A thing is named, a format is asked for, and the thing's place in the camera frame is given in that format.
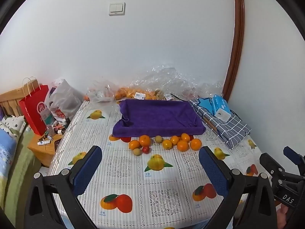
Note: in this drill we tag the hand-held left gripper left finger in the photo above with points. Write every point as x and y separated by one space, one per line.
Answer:
87 169

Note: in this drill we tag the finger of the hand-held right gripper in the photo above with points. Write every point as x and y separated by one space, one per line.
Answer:
269 163
292 153

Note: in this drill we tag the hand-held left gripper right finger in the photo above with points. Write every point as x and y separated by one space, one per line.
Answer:
213 171

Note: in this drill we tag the orange mandarin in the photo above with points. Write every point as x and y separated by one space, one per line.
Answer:
185 137
195 144
134 144
144 140
182 145
174 139

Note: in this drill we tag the small green plum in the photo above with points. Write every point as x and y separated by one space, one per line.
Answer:
136 152

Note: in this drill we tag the yellow mandarin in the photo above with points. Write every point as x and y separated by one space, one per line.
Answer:
167 144

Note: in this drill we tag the small red fruit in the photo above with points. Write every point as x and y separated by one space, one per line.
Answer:
145 149

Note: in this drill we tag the yellow-green plum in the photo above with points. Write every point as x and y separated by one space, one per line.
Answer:
158 139

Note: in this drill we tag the purple towel lined tray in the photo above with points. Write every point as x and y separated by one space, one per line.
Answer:
157 118

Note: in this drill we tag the person's right hand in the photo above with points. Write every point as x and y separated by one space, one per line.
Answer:
283 214

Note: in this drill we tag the grey checked cloth bag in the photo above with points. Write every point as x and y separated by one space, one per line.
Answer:
232 131

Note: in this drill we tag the wooden nightstand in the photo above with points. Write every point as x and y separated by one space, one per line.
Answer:
41 151

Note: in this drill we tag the cluster of small bottles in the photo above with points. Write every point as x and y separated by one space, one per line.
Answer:
58 127

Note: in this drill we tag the white tube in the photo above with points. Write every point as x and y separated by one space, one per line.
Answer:
44 142

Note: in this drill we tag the fruit print lace tablecloth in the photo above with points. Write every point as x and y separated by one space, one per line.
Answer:
143 183

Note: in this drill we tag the blue tissue pack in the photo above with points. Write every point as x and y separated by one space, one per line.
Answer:
221 106

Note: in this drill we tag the green blanket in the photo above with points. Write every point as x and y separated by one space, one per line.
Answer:
19 171

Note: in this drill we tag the light blue paper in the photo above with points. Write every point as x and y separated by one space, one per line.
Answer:
205 103

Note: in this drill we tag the white plastic bag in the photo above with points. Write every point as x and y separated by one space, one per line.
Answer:
63 100

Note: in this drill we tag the red paper shopping bag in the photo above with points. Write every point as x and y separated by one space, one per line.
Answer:
33 114

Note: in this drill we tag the small clear plastic bag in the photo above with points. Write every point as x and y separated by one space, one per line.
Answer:
101 93

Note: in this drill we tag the blue printed pillow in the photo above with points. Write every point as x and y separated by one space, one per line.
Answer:
6 155

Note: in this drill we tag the white dotted pillow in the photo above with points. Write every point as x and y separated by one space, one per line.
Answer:
12 126

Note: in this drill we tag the clear bag of oranges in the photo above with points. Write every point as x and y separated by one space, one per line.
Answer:
129 93

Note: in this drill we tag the crumpled clear plastic wrap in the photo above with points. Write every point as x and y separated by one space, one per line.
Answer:
171 78

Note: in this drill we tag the wooden headboard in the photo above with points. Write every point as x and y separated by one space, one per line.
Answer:
12 97

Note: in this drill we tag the brown wooden door frame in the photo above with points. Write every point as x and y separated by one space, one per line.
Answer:
238 40

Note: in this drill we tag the white light switch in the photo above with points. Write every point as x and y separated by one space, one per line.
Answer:
117 8

